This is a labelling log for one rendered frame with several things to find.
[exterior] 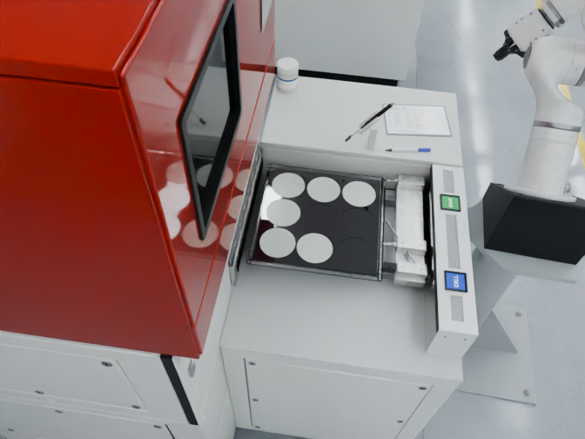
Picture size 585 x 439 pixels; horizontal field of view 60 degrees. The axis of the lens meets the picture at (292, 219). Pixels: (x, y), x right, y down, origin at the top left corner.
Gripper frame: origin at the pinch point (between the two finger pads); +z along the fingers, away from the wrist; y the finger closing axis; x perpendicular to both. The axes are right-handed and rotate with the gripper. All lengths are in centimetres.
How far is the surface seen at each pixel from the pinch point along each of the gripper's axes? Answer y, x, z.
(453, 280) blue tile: -60, 37, 33
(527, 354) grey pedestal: -87, -71, 65
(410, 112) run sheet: -2.1, 11.4, 30.2
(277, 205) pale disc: -19, 51, 65
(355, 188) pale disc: -21, 32, 49
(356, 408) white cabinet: -79, 30, 83
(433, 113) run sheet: -5.1, 6.4, 25.5
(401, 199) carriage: -29, 22, 42
